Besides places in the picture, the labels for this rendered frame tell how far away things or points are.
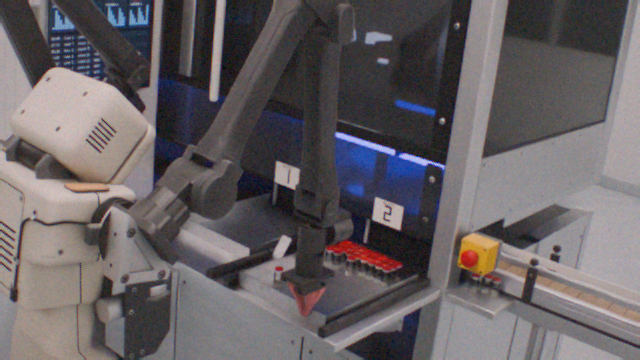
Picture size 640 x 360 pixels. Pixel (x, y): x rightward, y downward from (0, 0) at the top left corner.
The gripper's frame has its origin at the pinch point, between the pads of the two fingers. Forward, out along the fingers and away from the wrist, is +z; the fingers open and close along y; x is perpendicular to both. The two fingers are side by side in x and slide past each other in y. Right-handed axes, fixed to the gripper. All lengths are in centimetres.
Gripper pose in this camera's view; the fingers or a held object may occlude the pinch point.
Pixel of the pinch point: (303, 311)
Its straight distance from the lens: 160.1
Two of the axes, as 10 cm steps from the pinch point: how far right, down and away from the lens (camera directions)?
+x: -7.5, -2.8, 6.0
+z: -1.1, 9.5, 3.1
